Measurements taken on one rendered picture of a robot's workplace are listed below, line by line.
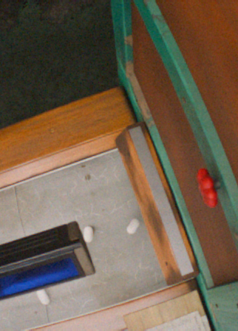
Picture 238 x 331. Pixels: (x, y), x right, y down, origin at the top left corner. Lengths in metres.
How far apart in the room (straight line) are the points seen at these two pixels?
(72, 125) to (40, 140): 0.07
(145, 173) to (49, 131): 0.24
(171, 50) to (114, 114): 0.52
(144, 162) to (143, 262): 0.21
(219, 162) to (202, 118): 0.05
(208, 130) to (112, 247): 0.55
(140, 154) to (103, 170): 0.14
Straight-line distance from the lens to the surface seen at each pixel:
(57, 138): 1.09
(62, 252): 0.69
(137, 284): 1.05
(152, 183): 0.96
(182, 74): 0.58
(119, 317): 1.03
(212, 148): 0.55
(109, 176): 1.09
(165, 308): 1.02
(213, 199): 0.56
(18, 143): 1.10
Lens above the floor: 1.79
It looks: 75 degrees down
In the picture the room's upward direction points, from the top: 8 degrees counter-clockwise
